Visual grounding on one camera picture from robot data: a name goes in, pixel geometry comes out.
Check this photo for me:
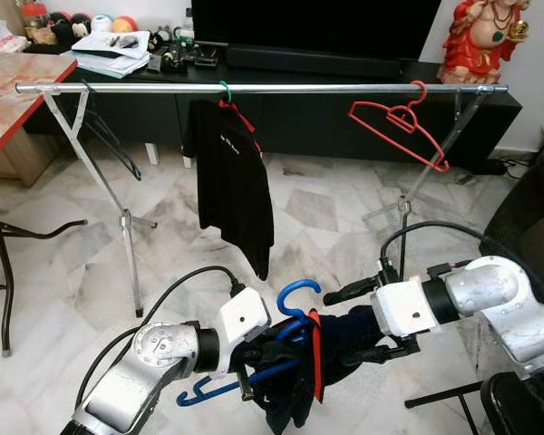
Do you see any blue plastic hanger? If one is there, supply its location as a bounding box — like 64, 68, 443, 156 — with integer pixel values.
176, 277, 324, 408

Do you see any silver metal clothes rack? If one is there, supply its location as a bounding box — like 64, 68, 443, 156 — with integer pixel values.
15, 81, 510, 320

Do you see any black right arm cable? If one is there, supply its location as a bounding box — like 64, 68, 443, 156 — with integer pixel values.
380, 219, 531, 284

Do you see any black shirt with red collar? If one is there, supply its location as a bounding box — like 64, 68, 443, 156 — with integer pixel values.
182, 97, 276, 282

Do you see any black television console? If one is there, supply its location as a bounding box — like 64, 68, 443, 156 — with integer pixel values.
25, 53, 525, 175

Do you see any white paper stack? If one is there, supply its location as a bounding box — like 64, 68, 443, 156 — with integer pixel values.
69, 29, 153, 80

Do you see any red plastic hanger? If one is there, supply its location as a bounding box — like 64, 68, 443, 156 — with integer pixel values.
348, 80, 452, 174

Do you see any black mouse plush with face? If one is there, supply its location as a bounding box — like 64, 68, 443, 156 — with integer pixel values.
70, 12, 93, 42

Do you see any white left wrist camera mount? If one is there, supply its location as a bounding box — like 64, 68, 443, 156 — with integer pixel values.
215, 287, 272, 378

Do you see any red laughing Buddha statue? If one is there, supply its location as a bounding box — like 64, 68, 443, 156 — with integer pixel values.
436, 0, 532, 86

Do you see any orange and red round plush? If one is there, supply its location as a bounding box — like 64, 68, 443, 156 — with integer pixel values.
112, 14, 139, 34

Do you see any white tissue pack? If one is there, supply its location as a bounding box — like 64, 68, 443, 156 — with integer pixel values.
0, 20, 30, 53

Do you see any jar with red lid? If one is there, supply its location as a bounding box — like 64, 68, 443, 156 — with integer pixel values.
23, 3, 53, 44

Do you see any black flat television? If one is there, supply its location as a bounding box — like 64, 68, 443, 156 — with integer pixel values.
189, 0, 444, 63

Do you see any black and grey plush toy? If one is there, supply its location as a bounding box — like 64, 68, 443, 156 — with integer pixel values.
151, 27, 178, 53

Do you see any black soundbar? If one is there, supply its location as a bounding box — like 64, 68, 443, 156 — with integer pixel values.
224, 44, 403, 79

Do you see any black wire hanger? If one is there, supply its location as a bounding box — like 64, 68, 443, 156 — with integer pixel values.
67, 85, 144, 183

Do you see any navy shirt with red stripe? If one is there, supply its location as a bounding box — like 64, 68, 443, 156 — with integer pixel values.
253, 304, 393, 435

